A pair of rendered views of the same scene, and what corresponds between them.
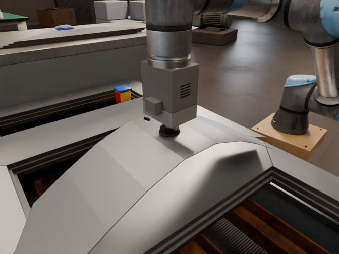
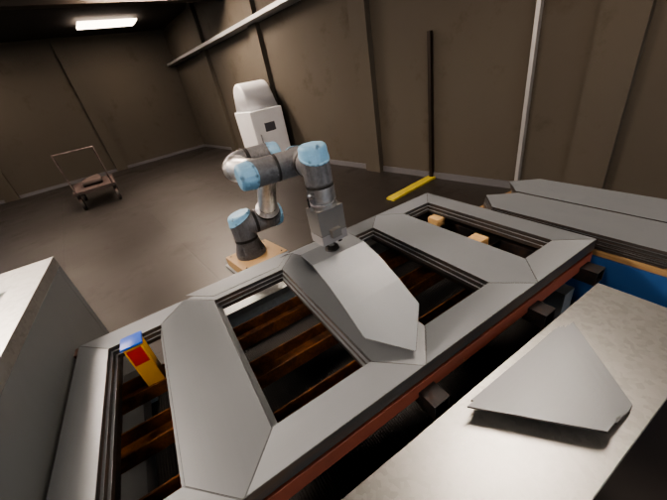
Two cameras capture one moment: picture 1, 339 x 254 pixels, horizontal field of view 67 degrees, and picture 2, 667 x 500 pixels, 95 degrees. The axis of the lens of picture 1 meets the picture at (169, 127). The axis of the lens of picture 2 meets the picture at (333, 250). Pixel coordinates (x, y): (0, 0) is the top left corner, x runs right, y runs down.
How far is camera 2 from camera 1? 0.85 m
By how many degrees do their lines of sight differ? 66
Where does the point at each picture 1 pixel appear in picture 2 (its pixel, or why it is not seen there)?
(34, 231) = (387, 331)
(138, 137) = (334, 260)
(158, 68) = (333, 207)
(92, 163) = (347, 288)
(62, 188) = (360, 312)
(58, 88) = (36, 444)
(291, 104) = (249, 234)
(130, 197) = (382, 266)
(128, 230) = not seen: hidden behind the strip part
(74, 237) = (398, 299)
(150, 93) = (328, 228)
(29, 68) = not seen: outside the picture
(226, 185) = not seen: hidden behind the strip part
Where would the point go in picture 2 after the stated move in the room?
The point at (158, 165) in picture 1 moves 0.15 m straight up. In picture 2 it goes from (364, 252) to (357, 203)
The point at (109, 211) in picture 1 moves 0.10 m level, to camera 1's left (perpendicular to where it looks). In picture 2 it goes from (387, 278) to (389, 302)
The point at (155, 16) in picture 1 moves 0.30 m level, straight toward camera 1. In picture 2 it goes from (329, 180) to (450, 161)
